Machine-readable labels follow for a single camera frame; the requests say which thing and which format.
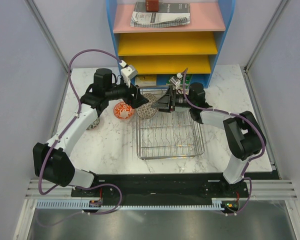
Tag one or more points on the green book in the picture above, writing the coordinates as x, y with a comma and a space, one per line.
187, 80

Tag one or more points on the brown wooden block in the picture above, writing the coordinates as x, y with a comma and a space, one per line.
153, 5

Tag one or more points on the pale green glass bowl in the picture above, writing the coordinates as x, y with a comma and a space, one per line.
181, 109

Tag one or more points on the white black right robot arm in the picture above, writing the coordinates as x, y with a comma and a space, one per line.
245, 139

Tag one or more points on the orange floral white bowl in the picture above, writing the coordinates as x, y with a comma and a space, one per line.
123, 111

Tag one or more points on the blue shelf unit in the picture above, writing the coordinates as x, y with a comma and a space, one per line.
166, 51

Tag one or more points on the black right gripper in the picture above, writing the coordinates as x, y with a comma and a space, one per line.
166, 103

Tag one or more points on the yellow illustrated book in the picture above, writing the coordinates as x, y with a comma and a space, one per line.
146, 80

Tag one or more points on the brown dotted pattern bowl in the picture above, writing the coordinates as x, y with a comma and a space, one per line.
146, 111

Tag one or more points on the stainless wire dish rack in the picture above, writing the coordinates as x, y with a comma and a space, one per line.
168, 135

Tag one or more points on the grey manual booklet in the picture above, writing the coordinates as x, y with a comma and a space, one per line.
172, 14

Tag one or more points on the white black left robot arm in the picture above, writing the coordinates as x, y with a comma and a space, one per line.
52, 159

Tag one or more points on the white slotted cable duct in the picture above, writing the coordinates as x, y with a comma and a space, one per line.
84, 204

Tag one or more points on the dark grey bottom bowl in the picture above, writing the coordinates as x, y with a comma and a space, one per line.
94, 124

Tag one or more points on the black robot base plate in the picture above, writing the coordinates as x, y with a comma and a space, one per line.
162, 189

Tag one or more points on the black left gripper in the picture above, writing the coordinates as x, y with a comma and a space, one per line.
138, 100

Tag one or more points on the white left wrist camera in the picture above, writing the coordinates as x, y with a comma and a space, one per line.
128, 72

